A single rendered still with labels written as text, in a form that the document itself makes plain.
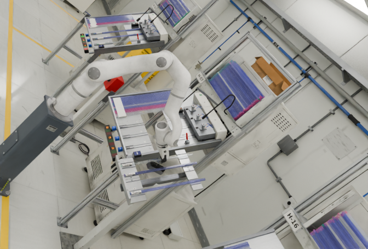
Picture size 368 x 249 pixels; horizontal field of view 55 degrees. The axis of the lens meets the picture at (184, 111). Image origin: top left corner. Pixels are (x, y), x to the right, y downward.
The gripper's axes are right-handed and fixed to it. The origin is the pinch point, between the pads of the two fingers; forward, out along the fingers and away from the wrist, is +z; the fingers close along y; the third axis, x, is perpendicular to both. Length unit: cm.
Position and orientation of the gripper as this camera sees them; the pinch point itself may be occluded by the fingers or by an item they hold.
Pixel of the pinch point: (162, 158)
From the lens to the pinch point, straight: 237.8
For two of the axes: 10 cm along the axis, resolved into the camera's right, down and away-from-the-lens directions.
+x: -9.4, 2.3, -2.7
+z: -0.2, 7.3, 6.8
